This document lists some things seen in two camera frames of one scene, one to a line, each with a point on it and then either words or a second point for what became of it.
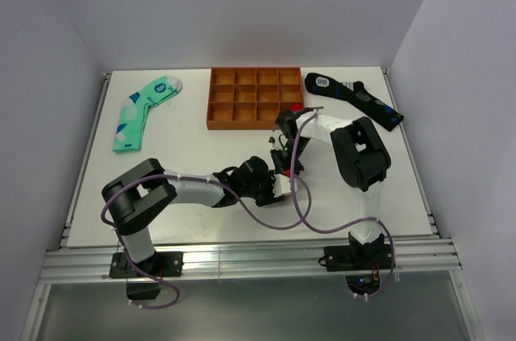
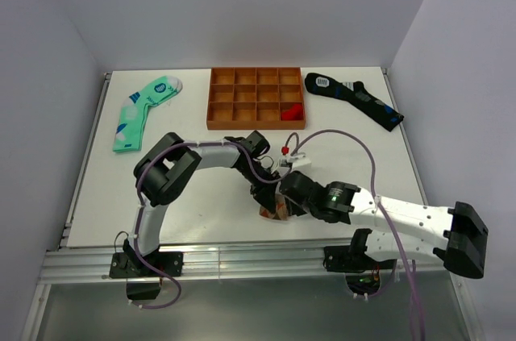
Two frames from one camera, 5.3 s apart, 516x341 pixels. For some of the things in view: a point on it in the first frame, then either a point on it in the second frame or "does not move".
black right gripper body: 284,157 -> 301,209
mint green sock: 129,128 does not move
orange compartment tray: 251,97 does not move
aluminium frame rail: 409,254 does not move
